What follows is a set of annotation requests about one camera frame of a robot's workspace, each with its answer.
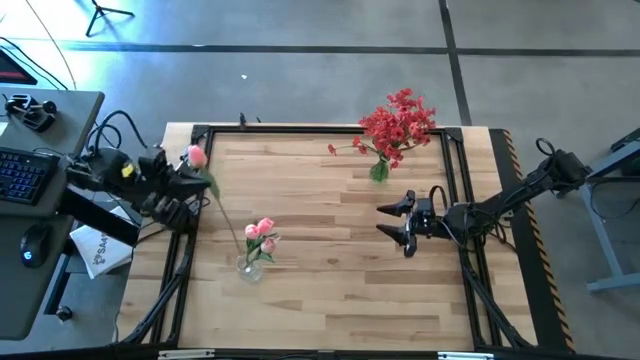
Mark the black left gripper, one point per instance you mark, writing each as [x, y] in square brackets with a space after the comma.
[157, 185]

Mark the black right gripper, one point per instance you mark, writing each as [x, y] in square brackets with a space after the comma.
[430, 220]

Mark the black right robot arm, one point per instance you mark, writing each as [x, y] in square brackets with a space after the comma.
[520, 192]

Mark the green glass vase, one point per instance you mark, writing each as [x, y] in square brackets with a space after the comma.
[379, 171]

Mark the clear glass vase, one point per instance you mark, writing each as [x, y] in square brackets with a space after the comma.
[250, 271]

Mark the white printed paper bag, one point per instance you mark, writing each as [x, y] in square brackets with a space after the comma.
[100, 250]

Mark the black hazard-striped platform edge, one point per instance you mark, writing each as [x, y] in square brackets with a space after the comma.
[530, 280]

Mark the silver metal hinge plate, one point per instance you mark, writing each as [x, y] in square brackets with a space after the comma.
[186, 354]
[465, 356]

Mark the black computer mouse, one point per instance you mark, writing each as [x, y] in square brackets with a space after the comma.
[34, 245]

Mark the black keyboard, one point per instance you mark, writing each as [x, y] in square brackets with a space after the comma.
[22, 172]

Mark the black caster wheel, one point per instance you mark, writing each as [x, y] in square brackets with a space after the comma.
[64, 313]

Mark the black desk clamp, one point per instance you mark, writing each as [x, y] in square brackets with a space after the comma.
[32, 112]

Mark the grey desk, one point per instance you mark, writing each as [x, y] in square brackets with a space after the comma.
[30, 300]

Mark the black tripod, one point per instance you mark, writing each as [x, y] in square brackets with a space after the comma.
[102, 11]

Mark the grey metal table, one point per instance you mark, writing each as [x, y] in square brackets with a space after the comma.
[600, 225]

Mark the black and red laptop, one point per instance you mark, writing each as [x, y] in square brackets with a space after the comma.
[12, 70]

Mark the wooden table with black frame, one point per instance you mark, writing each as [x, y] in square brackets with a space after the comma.
[325, 129]

